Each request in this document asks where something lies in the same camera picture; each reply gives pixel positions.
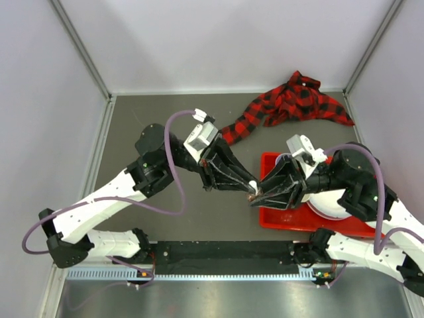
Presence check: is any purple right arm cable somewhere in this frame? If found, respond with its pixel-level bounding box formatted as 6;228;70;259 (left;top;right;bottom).
323;142;424;256

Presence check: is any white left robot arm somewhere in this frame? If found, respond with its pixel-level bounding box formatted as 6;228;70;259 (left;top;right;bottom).
38;123;259;268

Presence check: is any white plate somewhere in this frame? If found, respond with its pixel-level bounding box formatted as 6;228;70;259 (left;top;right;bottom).
307;189;351;221

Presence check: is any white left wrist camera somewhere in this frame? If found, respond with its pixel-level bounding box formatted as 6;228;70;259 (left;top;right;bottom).
184;109;219;162

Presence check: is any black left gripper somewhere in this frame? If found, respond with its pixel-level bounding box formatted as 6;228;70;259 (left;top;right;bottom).
166;134;260;195

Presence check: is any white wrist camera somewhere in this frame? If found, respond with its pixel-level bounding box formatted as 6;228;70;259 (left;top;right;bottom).
184;109;219;162
286;134;327;166

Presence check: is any red plastic tray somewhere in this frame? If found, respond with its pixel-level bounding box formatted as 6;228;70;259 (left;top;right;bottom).
258;151;387;238

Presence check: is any white slotted cable duct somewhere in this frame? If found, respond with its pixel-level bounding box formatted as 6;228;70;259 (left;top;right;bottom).
67;267;324;282

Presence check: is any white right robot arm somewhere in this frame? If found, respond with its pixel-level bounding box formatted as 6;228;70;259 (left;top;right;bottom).
249;135;423;296

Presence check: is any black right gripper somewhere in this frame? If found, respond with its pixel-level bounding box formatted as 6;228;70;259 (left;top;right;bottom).
246;154;349;208

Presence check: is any red black plaid shirt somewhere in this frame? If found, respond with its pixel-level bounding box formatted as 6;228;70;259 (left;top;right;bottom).
221;71;354;145

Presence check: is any glitter nail polish bottle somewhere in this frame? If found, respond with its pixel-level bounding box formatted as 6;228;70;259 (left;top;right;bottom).
247;192;262;202

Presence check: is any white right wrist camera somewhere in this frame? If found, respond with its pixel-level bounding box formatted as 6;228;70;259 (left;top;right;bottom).
286;134;327;166

